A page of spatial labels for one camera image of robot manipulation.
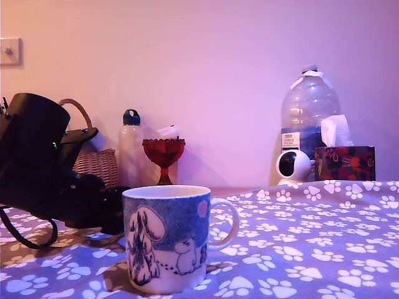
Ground blue cartoon print mug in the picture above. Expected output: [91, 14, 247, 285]
[121, 184, 241, 295]

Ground clear bottle with dark cap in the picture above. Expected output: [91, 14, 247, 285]
[117, 108, 147, 189]

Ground red glass goblet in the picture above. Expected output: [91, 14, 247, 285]
[142, 138, 186, 186]

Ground small white candle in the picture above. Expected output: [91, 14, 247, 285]
[155, 124, 181, 141]

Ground grey paw print cloth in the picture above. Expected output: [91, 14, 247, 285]
[0, 179, 399, 299]

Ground large clear water bottle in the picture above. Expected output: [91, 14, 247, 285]
[280, 64, 342, 185]

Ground white paper tissue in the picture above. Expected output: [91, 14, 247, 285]
[320, 114, 355, 148]

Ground dark floral tissue box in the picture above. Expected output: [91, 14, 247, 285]
[314, 145, 377, 182]

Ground wicker basket with handle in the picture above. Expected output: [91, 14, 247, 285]
[58, 98, 120, 190]

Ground black looping cable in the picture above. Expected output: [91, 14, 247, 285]
[0, 207, 59, 250]

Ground small white round camera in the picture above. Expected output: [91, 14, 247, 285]
[275, 150, 312, 187]

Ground white wall switch plate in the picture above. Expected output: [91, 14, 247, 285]
[0, 37, 24, 67]

